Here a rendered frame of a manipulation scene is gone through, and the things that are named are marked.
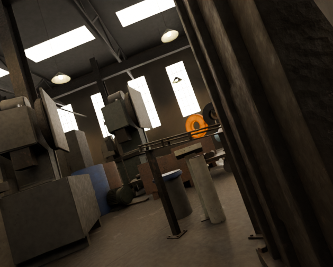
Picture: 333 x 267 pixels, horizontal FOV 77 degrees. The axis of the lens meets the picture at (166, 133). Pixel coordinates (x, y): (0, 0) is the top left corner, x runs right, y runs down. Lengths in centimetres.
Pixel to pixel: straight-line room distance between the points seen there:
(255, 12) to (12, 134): 395
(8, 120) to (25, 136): 37
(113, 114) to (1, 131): 305
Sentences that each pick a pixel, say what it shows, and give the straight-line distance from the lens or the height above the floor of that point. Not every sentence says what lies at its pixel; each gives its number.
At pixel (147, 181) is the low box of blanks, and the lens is 351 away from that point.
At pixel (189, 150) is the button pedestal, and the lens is 180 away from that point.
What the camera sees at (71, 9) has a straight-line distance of 1080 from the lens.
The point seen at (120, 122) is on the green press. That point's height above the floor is 196.
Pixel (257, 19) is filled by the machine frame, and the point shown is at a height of 77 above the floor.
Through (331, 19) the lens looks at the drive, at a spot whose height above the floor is 67.
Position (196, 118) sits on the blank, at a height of 76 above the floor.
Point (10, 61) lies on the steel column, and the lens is 561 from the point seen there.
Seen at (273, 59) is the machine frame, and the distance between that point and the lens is 43.
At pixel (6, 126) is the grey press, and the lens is 419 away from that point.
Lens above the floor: 59
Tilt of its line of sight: 6 degrees up
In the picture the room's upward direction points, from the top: 19 degrees counter-clockwise
